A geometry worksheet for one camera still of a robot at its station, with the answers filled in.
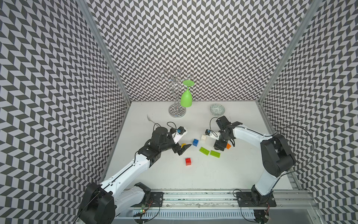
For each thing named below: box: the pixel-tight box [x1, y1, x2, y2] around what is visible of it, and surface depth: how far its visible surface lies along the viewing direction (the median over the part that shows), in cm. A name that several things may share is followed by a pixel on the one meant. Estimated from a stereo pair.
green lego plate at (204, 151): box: [199, 146, 210, 156], surface depth 93 cm
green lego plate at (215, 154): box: [209, 150, 221, 159], surface depth 91 cm
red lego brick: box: [185, 157, 192, 166], surface depth 86 cm
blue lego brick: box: [192, 138, 200, 147], surface depth 94 cm
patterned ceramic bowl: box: [209, 103, 226, 117], surface depth 111 cm
